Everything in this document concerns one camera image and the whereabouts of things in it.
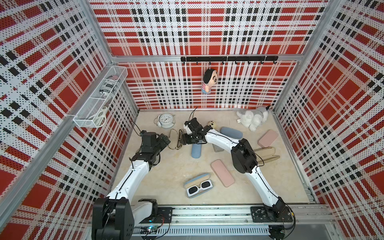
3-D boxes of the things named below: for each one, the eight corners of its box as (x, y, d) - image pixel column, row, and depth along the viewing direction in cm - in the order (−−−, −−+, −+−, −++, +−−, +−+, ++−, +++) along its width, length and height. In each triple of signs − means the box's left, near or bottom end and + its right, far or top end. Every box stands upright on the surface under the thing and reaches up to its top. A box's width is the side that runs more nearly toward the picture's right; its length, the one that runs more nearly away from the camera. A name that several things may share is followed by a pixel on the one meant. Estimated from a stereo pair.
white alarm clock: (154, 128, 111) (153, 125, 108) (157, 117, 119) (156, 113, 115) (174, 128, 111) (173, 124, 108) (175, 117, 119) (174, 113, 115)
